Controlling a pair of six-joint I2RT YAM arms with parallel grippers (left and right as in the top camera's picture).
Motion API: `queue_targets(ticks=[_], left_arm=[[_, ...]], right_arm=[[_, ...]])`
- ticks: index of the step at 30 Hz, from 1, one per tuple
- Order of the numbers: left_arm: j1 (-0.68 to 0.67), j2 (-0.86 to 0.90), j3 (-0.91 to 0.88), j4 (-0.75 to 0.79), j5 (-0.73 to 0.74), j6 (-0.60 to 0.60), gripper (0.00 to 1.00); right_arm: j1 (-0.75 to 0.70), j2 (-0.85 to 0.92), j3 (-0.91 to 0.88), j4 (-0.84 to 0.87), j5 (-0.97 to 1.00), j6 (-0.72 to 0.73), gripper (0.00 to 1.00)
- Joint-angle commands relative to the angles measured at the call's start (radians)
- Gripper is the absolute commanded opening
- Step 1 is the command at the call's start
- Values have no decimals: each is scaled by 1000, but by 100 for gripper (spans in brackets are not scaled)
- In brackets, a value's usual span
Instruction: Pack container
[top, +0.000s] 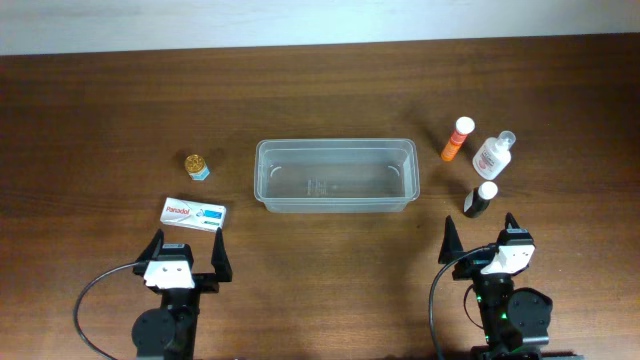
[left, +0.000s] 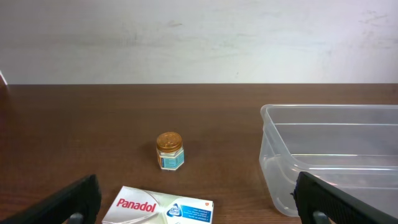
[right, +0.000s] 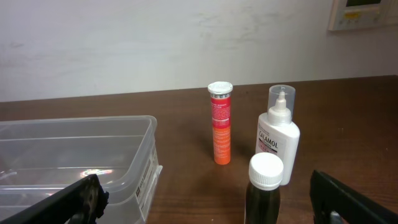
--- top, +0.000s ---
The orange tablet tube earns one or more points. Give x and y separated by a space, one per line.
463 127

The white Panadol box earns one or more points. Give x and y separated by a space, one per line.
193 215

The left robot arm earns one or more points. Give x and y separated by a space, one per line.
169 331

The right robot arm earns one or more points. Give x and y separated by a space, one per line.
514 321

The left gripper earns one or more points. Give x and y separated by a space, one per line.
210 282

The gold lid small jar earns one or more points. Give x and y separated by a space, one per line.
196 167

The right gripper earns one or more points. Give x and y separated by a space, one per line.
475 263

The dark bottle white cap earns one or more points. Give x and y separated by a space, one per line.
479 199

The white spray bottle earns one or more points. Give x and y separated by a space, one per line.
494 155

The clear plastic container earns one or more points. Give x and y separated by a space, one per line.
339 175

